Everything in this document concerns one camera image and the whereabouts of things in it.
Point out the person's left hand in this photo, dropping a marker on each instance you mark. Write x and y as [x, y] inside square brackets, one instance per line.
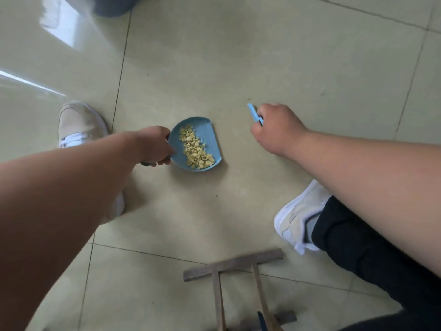
[153, 144]

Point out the person's right hand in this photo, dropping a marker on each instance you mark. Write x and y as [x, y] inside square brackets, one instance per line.
[279, 130]

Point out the blue brush yellow bristles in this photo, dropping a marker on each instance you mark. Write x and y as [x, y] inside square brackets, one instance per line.
[254, 113]

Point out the pile of yellow crumbs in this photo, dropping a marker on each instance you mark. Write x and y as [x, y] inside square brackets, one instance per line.
[194, 149]

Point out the blue plastic dustpan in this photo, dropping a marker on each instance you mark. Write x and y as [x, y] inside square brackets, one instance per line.
[208, 137]

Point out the grey bin with plastic bag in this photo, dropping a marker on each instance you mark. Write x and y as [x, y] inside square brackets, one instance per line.
[113, 6]

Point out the person's left forearm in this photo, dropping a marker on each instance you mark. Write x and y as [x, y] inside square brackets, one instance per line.
[51, 220]

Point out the person's right forearm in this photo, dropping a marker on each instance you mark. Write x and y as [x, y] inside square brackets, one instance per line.
[379, 189]

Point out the person's left white shoe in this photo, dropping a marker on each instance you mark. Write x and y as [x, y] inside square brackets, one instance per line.
[79, 120]

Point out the person's white shoe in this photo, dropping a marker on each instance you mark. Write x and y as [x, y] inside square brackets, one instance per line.
[79, 120]
[296, 217]

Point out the person's right white shoe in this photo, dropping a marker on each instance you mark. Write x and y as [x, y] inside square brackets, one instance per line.
[296, 217]

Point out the person's black trousers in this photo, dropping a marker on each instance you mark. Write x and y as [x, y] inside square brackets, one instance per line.
[372, 255]

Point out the wooden folding stool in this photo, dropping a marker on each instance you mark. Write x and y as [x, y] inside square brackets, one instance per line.
[234, 263]

